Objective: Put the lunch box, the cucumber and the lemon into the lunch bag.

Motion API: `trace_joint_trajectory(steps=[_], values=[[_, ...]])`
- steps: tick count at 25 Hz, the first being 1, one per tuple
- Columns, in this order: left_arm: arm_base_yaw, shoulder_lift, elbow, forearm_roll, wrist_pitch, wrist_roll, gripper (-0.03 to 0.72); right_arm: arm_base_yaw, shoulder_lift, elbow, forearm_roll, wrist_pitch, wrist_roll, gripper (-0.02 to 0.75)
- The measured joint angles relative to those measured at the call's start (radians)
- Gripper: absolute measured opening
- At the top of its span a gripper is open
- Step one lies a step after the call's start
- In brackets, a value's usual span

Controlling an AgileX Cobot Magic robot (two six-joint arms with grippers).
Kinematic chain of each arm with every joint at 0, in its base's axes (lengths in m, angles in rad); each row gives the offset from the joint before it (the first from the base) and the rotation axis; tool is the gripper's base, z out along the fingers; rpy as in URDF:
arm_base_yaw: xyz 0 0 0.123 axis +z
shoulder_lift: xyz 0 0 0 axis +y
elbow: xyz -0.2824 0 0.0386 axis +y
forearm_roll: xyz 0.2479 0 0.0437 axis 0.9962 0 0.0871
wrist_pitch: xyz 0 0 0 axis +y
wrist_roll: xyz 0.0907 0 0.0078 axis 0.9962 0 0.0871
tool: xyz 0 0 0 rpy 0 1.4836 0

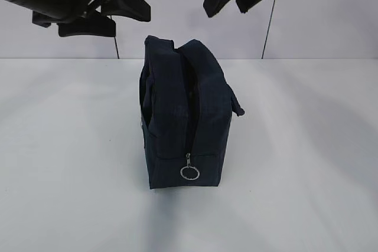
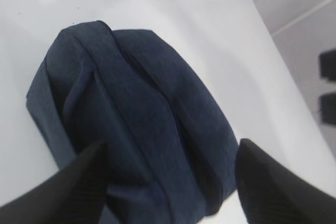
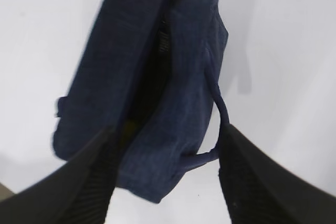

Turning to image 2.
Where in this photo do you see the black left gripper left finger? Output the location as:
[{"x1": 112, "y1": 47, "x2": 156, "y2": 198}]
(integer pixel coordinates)
[{"x1": 1, "y1": 142, "x2": 108, "y2": 223}]

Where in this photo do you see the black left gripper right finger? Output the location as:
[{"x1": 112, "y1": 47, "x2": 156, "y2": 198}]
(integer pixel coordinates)
[{"x1": 235, "y1": 138, "x2": 335, "y2": 223}]

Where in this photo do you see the dark navy fabric bag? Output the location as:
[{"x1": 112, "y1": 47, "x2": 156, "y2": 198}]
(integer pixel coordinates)
[{"x1": 26, "y1": 21, "x2": 238, "y2": 223}]

